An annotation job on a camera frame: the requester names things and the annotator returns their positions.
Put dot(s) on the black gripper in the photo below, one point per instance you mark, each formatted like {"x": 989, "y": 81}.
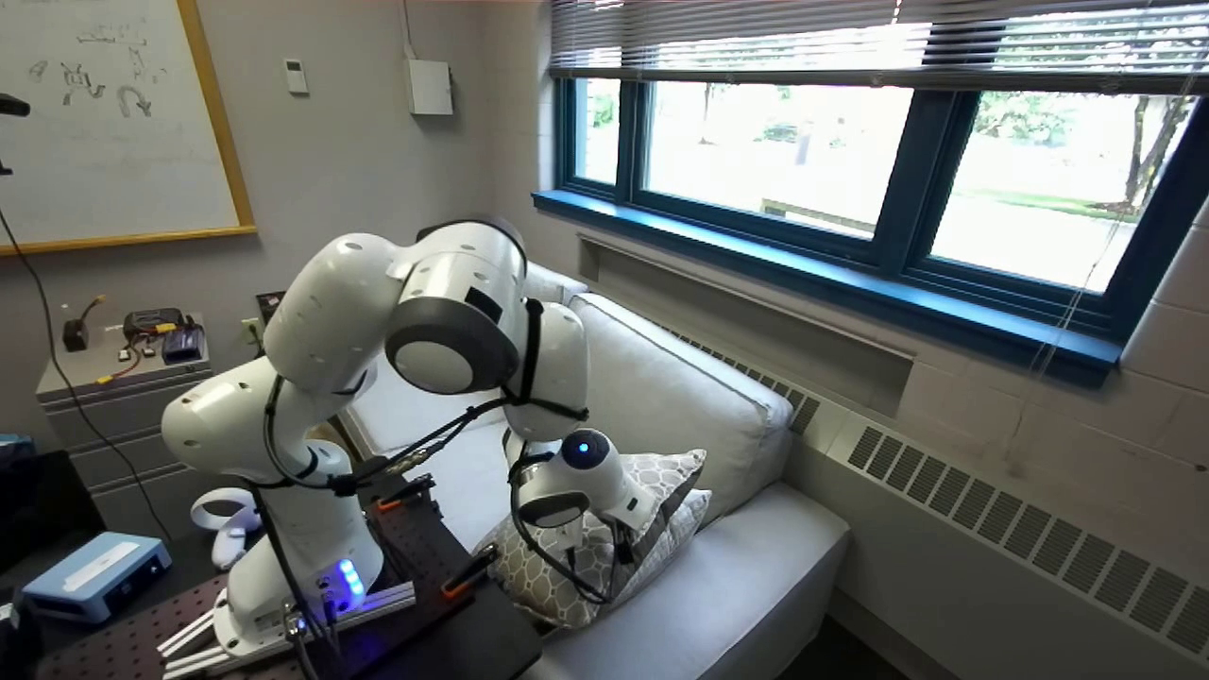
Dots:
{"x": 640, "y": 538}

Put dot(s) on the octagon patterned beige pillow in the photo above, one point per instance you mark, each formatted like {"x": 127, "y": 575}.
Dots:
{"x": 552, "y": 572}

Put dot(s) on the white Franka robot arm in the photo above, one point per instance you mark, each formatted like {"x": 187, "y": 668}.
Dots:
{"x": 378, "y": 352}

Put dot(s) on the light grey fabric couch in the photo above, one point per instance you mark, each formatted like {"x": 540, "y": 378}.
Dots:
{"x": 732, "y": 592}

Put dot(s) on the narrow grey couch back cushion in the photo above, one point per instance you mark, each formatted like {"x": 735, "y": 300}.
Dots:
{"x": 687, "y": 389}

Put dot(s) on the wide grey couch back cushion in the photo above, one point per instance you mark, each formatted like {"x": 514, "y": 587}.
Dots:
{"x": 552, "y": 284}

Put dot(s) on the orange black clamp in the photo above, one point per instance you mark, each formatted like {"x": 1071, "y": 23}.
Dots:
{"x": 399, "y": 493}
{"x": 467, "y": 572}

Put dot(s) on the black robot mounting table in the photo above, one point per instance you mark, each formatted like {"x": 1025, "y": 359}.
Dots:
{"x": 430, "y": 619}

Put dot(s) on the white VR controller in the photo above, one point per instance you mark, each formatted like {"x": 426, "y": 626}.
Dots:
{"x": 221, "y": 517}

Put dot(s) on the wide blue framed window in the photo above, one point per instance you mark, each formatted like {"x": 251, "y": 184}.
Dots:
{"x": 883, "y": 189}

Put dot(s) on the black electronics pile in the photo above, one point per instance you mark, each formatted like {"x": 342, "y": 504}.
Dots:
{"x": 159, "y": 330}

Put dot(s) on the grey drawer cabinet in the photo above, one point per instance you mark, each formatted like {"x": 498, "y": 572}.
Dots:
{"x": 114, "y": 427}

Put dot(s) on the light blue flat box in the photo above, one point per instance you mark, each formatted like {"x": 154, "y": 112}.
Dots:
{"x": 95, "y": 572}

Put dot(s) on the horizontal window blind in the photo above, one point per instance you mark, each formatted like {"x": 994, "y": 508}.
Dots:
{"x": 883, "y": 39}

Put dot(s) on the small black tabletop gadget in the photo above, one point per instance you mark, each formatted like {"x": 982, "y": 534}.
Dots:
{"x": 76, "y": 330}

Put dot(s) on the wood framed whiteboard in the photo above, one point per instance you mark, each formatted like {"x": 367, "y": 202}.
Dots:
{"x": 114, "y": 116}

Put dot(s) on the wall radiator vent grille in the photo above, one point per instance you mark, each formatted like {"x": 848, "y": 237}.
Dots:
{"x": 1007, "y": 517}

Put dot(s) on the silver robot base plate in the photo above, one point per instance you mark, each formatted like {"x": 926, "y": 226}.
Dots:
{"x": 212, "y": 637}

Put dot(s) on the white wall box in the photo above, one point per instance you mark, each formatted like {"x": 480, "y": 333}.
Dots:
{"x": 433, "y": 88}

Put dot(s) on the small white wall thermostat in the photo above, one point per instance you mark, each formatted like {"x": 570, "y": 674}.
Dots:
{"x": 297, "y": 76}

